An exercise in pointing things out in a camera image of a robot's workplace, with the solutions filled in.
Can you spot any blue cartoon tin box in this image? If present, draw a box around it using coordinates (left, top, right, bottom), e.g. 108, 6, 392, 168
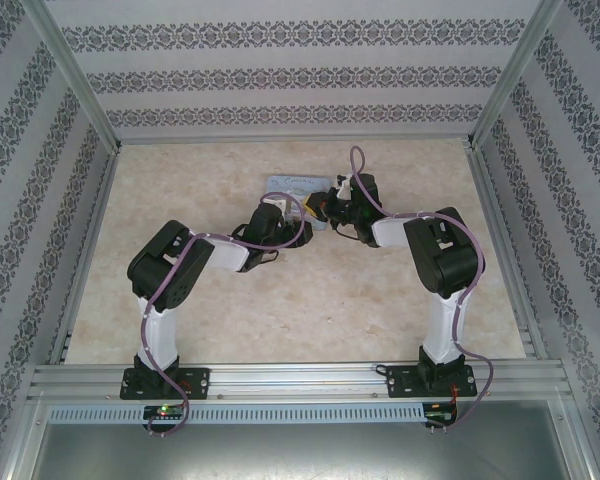
262, 173, 332, 232

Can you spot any aluminium frame post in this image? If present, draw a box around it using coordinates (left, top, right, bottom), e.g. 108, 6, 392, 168
21, 0, 124, 153
466, 0, 565, 150

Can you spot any small circuit board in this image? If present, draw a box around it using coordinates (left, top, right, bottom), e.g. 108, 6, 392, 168
143, 405, 188, 421
425, 401, 459, 427

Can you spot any slotted grey cable duct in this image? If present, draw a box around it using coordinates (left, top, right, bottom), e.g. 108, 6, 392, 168
46, 403, 427, 424

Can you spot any aluminium mounting rail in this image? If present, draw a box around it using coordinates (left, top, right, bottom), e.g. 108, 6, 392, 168
28, 357, 567, 402

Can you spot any purple cable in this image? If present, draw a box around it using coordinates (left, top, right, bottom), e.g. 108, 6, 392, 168
139, 191, 310, 440
348, 145, 497, 434

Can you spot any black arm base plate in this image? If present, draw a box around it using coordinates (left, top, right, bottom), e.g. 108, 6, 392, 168
119, 366, 213, 402
385, 364, 478, 400

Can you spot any aluminium side rail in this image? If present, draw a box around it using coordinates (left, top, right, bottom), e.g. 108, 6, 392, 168
46, 148, 123, 366
466, 146, 550, 359

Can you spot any grey metal sheet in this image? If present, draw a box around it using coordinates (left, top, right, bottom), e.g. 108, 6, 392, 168
27, 399, 599, 480

